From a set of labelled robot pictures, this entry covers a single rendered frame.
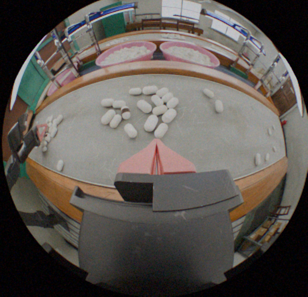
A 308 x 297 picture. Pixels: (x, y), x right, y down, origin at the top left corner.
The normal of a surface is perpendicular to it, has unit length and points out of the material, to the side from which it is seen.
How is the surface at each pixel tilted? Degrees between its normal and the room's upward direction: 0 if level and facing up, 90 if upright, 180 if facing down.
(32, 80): 90
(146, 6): 90
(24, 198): 90
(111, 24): 90
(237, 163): 0
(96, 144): 0
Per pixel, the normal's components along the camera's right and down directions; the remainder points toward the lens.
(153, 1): -0.05, 0.97
